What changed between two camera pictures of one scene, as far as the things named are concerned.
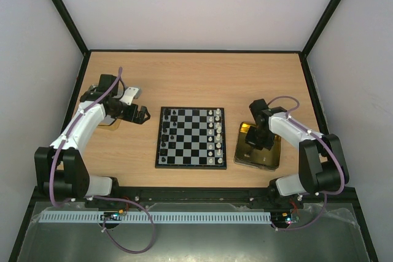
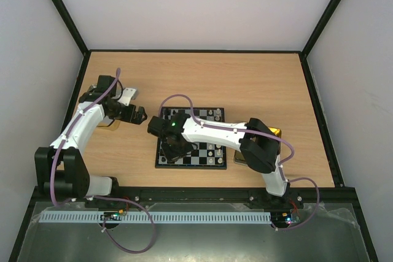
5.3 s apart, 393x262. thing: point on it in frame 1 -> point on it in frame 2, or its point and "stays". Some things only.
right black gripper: (254, 139) -> (177, 147)
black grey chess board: (191, 138) stays
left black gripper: (140, 115) stays
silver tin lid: (107, 121) stays
